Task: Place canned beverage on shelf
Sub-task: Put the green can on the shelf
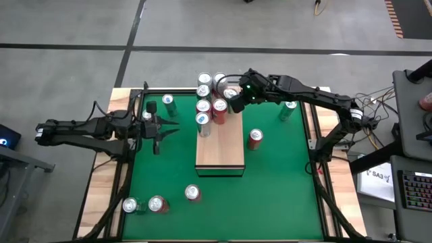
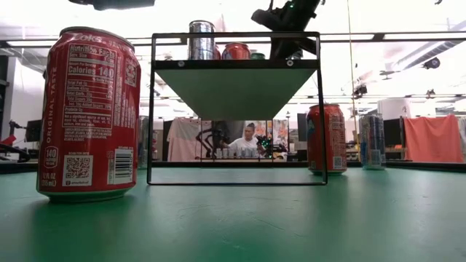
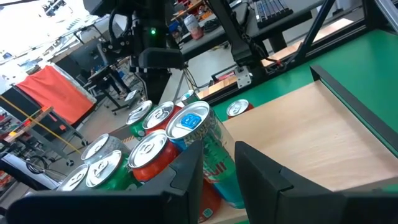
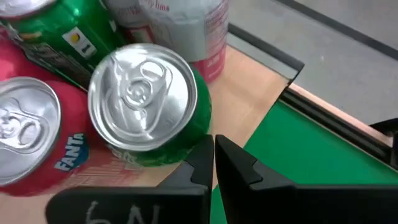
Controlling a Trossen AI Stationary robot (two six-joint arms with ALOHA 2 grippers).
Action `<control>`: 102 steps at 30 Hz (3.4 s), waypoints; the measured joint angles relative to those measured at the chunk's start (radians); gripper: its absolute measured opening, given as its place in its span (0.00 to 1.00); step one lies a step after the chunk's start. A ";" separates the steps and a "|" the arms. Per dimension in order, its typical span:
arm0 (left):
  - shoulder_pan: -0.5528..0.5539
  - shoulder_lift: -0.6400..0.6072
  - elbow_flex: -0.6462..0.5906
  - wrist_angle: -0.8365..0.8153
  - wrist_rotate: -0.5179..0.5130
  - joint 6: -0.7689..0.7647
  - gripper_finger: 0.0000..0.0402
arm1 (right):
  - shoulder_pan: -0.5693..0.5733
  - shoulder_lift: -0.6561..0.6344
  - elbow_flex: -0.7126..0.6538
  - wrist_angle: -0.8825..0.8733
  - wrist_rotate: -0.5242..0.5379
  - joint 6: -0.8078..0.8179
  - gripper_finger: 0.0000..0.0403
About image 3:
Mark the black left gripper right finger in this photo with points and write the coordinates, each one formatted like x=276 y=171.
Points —
x=264 y=186

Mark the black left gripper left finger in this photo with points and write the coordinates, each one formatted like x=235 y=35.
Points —
x=174 y=193

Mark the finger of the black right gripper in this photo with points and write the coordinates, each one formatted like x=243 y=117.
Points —
x=152 y=84
x=164 y=87

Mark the slim blue silver can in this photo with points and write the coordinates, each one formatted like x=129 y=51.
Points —
x=189 y=121
x=189 y=96

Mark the green soda can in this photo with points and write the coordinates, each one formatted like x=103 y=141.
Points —
x=104 y=169
x=138 y=112

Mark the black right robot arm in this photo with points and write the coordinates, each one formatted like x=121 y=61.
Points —
x=236 y=37

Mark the red pink desk object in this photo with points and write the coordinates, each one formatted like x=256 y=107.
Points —
x=193 y=28

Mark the black rolling stand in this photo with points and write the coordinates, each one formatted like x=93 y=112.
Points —
x=99 y=74

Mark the grey desk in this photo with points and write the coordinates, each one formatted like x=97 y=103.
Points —
x=202 y=46

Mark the orange hanging cloth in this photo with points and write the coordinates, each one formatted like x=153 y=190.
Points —
x=56 y=93

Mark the backlit black keyboard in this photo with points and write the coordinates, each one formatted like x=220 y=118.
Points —
x=270 y=11

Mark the black desk leg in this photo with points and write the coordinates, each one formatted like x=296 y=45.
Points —
x=276 y=42

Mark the computer keyboard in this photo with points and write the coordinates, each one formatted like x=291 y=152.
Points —
x=298 y=15

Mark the black right wrist camera housing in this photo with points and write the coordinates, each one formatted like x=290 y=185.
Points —
x=161 y=58

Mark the wooden shelf black metal frame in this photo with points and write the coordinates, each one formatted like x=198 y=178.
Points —
x=311 y=140

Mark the grey metal bracket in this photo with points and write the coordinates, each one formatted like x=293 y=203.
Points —
x=242 y=77

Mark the black metal rig frame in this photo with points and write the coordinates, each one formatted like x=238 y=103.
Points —
x=314 y=28

